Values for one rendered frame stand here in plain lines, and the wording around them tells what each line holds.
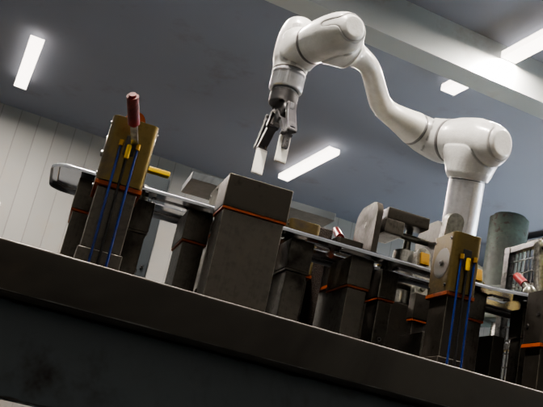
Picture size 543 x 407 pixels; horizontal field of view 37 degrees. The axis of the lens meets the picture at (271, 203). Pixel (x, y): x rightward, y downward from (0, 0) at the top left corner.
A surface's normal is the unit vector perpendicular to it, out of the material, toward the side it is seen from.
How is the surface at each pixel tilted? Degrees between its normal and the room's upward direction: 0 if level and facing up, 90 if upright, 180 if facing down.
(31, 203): 90
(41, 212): 90
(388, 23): 90
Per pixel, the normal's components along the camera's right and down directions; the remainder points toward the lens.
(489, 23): -0.21, 0.94
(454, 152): -0.83, -0.05
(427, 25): 0.40, -0.19
